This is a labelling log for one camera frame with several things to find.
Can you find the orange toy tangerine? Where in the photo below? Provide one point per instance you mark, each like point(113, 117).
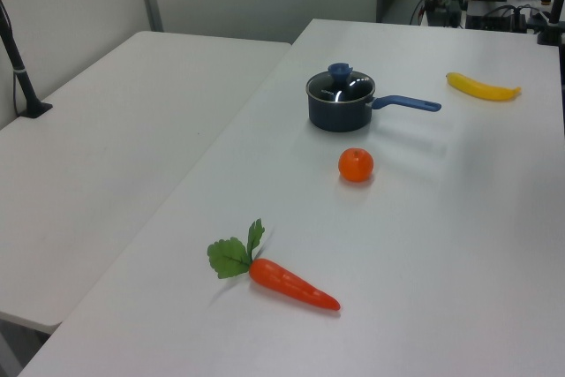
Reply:
point(356, 165)

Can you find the black camera pole with base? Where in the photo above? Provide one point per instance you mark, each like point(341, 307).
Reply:
point(23, 82)

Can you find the white side table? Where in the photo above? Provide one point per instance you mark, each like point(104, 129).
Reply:
point(110, 138)

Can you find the yellow toy banana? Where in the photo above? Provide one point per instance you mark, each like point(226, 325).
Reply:
point(481, 89)

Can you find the black camera stand with clamp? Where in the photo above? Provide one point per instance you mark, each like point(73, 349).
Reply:
point(550, 35)

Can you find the orange toy carrot green leaves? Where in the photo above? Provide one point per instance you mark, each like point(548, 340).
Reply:
point(287, 282)

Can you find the glass lid blue knob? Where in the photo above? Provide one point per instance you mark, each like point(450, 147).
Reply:
point(340, 72)

